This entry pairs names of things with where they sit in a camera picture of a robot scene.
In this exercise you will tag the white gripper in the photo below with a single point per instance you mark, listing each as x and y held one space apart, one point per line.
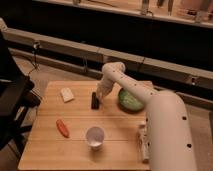
104 87

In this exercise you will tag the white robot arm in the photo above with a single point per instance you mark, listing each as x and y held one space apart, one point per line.
169 135

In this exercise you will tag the green bowl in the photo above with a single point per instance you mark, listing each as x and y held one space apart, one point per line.
127 101

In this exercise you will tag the white sponge block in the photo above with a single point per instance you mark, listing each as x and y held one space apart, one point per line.
66 94

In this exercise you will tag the clear plastic cup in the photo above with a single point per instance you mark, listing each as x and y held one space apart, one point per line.
95 137

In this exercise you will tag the orange carrot toy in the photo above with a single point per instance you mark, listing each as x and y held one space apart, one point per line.
62 128

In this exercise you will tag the black office chair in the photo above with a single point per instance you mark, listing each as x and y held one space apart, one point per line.
15 99

